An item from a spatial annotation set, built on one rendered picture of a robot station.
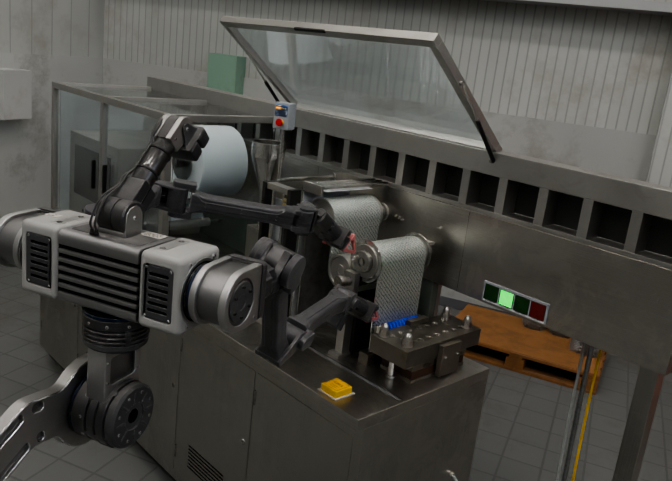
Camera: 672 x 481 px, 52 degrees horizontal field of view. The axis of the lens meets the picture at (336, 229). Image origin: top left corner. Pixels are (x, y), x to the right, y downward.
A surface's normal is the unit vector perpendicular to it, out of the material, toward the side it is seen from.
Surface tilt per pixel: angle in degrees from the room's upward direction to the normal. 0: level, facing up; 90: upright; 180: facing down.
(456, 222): 90
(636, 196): 90
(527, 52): 90
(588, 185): 90
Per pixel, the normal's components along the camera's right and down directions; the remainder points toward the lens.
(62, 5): 0.91, 0.20
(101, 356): -0.39, 0.19
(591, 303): -0.73, 0.09
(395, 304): 0.68, 0.25
